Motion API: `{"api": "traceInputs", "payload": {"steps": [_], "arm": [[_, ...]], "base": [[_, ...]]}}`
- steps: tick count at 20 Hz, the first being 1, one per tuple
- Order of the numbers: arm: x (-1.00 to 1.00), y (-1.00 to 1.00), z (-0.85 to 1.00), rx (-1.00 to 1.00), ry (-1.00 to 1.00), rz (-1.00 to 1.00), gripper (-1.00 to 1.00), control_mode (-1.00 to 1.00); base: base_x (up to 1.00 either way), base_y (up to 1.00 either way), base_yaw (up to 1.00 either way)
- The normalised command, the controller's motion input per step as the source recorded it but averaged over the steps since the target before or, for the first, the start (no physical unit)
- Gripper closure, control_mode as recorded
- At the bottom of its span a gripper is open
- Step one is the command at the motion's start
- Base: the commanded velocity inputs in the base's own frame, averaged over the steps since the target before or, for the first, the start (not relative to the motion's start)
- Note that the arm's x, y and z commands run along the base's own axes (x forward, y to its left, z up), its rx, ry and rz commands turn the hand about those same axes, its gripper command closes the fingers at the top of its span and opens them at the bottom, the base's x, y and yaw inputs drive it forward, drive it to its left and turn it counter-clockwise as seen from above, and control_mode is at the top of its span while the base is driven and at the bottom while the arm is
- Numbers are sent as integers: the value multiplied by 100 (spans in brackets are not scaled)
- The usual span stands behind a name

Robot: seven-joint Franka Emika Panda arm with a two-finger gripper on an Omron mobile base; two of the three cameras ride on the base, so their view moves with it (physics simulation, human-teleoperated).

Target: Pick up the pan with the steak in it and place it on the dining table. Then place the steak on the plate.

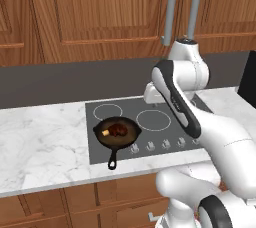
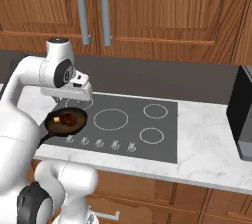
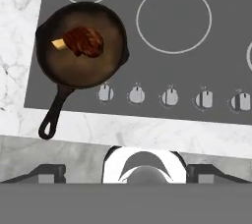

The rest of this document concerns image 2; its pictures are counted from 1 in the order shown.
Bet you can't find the black frying pan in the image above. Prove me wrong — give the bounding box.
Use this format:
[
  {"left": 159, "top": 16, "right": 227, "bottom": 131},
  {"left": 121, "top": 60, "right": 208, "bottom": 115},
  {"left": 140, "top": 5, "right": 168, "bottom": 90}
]
[{"left": 37, "top": 106, "right": 89, "bottom": 150}]

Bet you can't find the wooden base cupboard door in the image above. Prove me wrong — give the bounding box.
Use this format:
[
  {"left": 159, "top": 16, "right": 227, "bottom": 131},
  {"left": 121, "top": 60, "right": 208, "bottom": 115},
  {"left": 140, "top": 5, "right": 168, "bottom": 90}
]
[{"left": 170, "top": 183, "right": 252, "bottom": 224}]

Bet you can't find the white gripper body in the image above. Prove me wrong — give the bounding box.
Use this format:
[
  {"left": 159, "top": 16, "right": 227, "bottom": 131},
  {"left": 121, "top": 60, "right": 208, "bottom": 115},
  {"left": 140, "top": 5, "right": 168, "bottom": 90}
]
[{"left": 40, "top": 82, "right": 94, "bottom": 102}]

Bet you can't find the black microwave oven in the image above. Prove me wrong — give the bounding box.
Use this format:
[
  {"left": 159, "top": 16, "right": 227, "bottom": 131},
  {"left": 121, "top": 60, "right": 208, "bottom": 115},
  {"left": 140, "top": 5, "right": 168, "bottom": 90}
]
[{"left": 226, "top": 64, "right": 252, "bottom": 163}]

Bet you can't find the grey cupboard door handle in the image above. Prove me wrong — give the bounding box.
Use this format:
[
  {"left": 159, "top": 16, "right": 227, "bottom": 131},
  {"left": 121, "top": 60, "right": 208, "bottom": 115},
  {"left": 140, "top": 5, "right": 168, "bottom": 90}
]
[
  {"left": 74, "top": 0, "right": 93, "bottom": 46},
  {"left": 99, "top": 0, "right": 114, "bottom": 47}
]

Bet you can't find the dark grey hob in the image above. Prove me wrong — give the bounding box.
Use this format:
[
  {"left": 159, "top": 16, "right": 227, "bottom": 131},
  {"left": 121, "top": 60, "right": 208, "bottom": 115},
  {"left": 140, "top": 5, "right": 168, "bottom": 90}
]
[{"left": 41, "top": 91, "right": 179, "bottom": 165}]

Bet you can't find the grey drawer handle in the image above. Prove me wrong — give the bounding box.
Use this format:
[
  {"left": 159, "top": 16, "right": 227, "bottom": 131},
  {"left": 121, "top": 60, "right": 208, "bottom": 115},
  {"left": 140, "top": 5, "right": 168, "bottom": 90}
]
[{"left": 93, "top": 210, "right": 121, "bottom": 223}]

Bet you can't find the wooden drawer front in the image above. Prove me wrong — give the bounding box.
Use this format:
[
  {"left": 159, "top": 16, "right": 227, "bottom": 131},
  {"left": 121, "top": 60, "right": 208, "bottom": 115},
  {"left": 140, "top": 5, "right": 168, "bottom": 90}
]
[
  {"left": 88, "top": 169, "right": 177, "bottom": 210},
  {"left": 86, "top": 196, "right": 171, "bottom": 224}
]

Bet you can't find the brown steak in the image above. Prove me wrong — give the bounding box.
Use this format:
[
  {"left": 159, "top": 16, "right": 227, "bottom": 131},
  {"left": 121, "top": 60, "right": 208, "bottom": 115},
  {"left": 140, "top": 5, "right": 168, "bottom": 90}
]
[{"left": 60, "top": 112, "right": 79, "bottom": 127}]

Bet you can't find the wooden wall cupboard door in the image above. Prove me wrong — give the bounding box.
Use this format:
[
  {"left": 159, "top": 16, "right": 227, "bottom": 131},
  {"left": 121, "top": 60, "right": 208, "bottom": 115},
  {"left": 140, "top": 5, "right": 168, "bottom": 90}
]
[
  {"left": 94, "top": 0, "right": 234, "bottom": 65},
  {"left": 230, "top": 0, "right": 252, "bottom": 66},
  {"left": 0, "top": 0, "right": 98, "bottom": 56}
]

